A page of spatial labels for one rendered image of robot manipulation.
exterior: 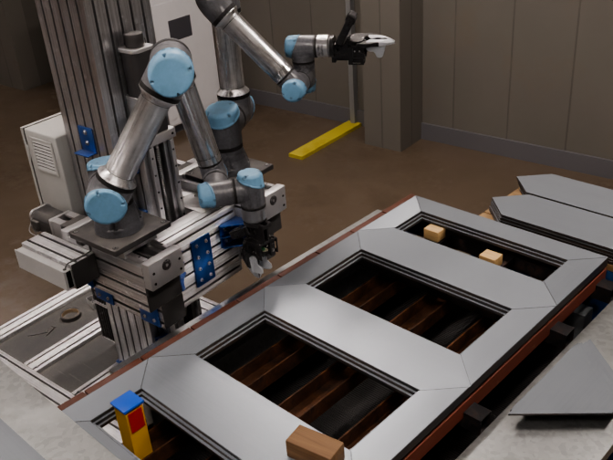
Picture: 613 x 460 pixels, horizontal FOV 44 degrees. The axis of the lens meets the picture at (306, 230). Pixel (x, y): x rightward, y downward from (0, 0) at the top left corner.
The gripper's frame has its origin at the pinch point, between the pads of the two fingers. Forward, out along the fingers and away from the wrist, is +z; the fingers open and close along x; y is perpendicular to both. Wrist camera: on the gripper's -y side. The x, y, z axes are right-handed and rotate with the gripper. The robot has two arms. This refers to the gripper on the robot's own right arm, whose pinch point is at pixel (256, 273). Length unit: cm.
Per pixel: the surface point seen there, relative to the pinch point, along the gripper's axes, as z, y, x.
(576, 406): 8, 100, 15
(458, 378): 3, 74, 0
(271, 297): 2.9, 10.0, -3.7
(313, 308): 2.9, 24.4, -0.4
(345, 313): 2.9, 33.3, 3.7
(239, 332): 4.4, 14.1, -20.7
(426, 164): 87, -117, 254
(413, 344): 3, 57, 4
